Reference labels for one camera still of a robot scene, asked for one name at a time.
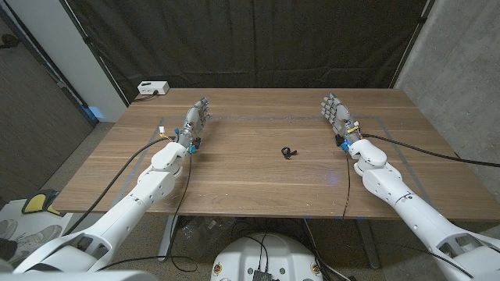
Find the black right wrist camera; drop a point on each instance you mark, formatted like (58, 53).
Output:
(339, 140)

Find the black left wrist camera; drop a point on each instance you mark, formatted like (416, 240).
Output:
(197, 143)

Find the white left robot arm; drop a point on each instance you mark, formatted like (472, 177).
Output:
(129, 207)

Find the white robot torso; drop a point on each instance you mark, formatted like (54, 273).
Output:
(242, 253)

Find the grey sneaker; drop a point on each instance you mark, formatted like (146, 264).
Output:
(37, 239)

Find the black backdrop curtain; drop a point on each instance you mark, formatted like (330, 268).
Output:
(250, 39)

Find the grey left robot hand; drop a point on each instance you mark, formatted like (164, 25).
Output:
(193, 119)

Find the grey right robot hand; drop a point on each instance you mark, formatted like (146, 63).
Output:
(341, 117)

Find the grey metal table leg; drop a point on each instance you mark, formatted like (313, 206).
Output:
(369, 244)
(167, 238)

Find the black backdrop frame pole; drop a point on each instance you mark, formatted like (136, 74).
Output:
(412, 43)
(95, 52)

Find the yellow and black handheld device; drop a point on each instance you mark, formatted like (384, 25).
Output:
(37, 202)

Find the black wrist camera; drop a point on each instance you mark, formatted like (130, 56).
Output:
(339, 140)
(197, 143)

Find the white power outlet box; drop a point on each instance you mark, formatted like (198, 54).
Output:
(153, 87)

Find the light wooden board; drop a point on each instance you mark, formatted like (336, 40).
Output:
(273, 117)

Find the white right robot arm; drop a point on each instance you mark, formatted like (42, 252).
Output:
(406, 203)

